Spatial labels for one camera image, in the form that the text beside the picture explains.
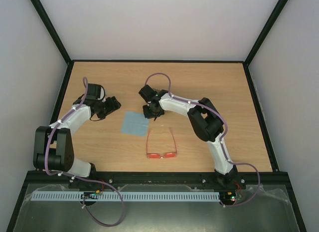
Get blue cleaning cloth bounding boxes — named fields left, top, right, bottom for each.
left=121, top=111, right=149, bottom=137

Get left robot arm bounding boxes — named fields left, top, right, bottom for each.
left=33, top=83, right=121, bottom=178

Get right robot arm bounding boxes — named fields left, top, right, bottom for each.
left=139, top=84, right=238, bottom=188

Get red sunglasses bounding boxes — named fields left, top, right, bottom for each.
left=146, top=128, right=177, bottom=159

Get left electronics board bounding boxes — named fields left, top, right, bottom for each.
left=80, top=190, right=104, bottom=200

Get electronics board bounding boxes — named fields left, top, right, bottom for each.
left=80, top=190, right=104, bottom=200
left=220, top=189, right=244, bottom=203

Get right electronics board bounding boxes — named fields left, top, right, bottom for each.
left=220, top=189, right=244, bottom=203

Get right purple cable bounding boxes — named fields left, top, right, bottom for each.
left=145, top=72, right=261, bottom=208

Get purple cable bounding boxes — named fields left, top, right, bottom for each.
left=145, top=72, right=261, bottom=208
left=44, top=77, right=124, bottom=227

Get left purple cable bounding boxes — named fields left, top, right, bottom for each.
left=44, top=77, right=124, bottom=227

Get light blue slotted cable duct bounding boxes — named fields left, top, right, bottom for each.
left=31, top=191, right=220, bottom=202

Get black aluminium frame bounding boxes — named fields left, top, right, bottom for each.
left=0, top=0, right=319, bottom=232

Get black front mounting rail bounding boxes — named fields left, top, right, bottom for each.
left=24, top=171, right=291, bottom=190

